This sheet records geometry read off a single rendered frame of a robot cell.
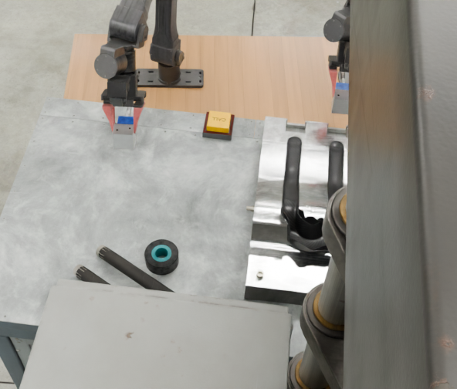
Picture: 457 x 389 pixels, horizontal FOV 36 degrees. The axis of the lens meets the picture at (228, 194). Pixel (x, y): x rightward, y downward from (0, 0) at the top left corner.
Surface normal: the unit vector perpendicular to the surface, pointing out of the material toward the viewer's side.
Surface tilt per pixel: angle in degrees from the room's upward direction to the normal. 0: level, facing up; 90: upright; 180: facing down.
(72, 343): 0
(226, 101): 0
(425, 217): 45
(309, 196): 28
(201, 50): 0
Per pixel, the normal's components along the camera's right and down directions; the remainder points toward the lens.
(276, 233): -0.11, 0.73
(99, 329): 0.04, -0.61
